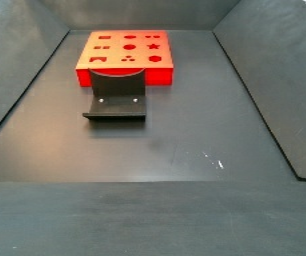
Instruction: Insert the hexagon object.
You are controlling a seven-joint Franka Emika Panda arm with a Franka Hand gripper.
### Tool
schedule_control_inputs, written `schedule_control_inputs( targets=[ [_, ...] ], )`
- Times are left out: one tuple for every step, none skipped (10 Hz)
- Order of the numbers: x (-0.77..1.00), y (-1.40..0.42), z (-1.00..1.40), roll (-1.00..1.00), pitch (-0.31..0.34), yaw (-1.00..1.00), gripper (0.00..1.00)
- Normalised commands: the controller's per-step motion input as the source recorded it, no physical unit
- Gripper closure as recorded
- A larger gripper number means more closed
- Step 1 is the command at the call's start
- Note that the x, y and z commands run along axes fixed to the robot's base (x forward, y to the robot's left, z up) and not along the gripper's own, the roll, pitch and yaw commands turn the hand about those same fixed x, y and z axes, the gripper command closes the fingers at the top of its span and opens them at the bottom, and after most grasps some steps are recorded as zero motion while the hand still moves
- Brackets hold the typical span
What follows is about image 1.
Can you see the black curved holder stand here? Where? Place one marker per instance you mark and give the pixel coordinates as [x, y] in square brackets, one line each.
[118, 96]

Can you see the red shape sorter box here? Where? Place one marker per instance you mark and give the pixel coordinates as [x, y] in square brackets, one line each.
[120, 52]

